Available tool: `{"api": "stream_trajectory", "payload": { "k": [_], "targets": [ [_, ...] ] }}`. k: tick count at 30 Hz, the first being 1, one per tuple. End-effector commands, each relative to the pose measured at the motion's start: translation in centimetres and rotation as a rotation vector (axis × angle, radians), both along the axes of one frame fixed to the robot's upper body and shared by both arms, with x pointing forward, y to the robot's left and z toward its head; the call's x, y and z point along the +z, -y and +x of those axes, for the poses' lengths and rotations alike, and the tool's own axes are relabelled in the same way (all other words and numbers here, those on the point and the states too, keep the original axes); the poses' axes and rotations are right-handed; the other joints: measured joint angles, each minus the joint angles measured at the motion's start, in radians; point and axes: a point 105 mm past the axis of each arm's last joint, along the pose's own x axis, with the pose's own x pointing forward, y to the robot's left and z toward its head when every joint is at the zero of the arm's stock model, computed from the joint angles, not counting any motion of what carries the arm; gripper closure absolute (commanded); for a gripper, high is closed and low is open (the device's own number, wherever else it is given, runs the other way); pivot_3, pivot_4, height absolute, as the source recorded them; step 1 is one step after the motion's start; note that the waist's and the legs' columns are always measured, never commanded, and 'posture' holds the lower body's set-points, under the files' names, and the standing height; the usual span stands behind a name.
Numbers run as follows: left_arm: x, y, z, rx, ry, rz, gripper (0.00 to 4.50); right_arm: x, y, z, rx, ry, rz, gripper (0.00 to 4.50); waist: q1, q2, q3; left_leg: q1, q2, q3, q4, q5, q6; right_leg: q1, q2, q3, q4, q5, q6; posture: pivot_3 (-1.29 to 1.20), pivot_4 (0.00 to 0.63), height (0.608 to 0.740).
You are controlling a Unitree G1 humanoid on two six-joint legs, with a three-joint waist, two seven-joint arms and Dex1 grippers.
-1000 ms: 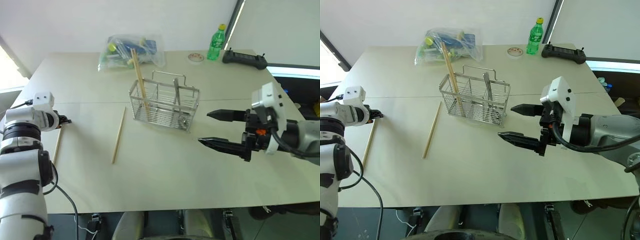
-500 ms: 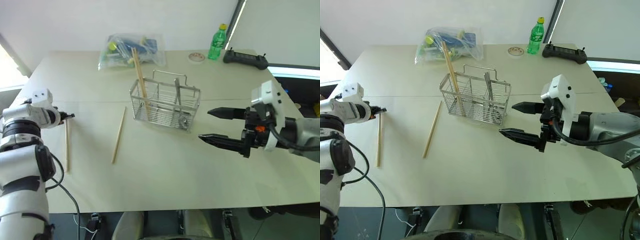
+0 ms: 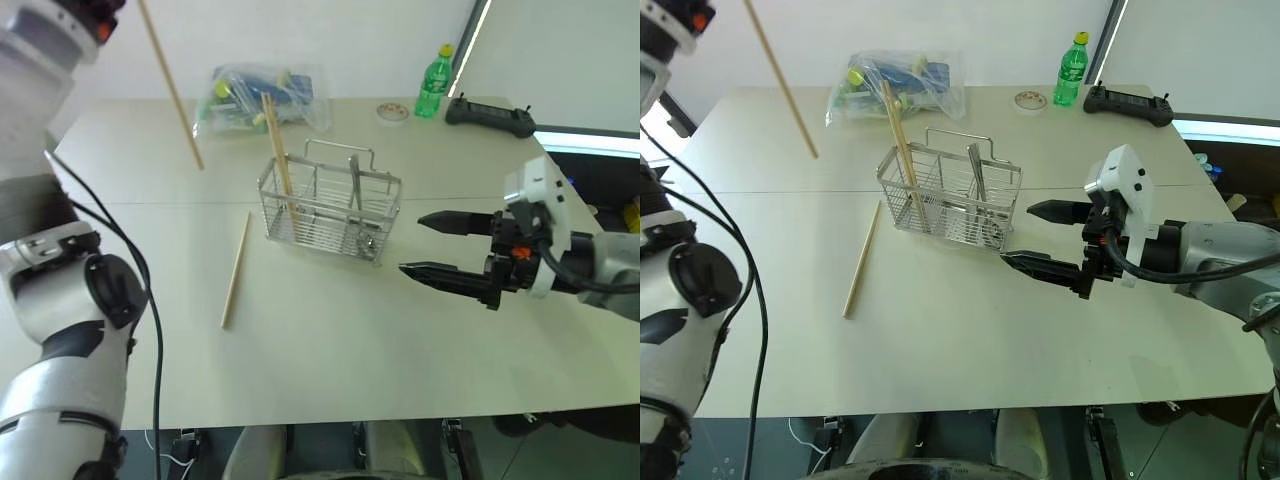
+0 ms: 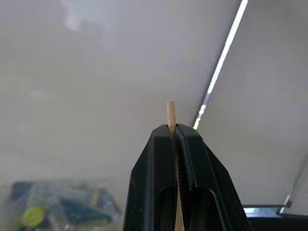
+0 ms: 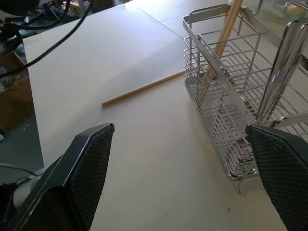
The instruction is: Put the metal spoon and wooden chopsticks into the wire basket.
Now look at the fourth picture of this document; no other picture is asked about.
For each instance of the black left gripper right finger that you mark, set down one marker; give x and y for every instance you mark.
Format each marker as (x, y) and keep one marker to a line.
(207, 178)

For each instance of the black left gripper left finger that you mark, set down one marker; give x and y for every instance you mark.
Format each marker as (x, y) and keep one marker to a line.
(151, 178)

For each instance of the wooden chopstick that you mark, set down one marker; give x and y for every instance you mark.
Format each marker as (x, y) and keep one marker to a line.
(170, 115)

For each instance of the blurred blue green clutter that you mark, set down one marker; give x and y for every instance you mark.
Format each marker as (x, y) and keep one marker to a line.
(60, 204)

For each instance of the ceiling light strip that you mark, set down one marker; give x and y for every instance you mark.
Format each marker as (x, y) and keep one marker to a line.
(223, 60)

